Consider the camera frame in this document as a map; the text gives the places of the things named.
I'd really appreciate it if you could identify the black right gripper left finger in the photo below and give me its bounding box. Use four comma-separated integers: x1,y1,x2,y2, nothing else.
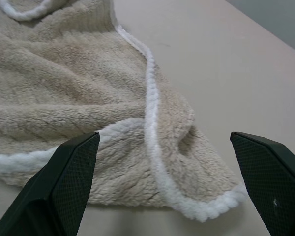
0,131,100,236

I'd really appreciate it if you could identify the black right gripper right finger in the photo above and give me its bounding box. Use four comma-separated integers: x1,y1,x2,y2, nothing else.
230,131,295,236

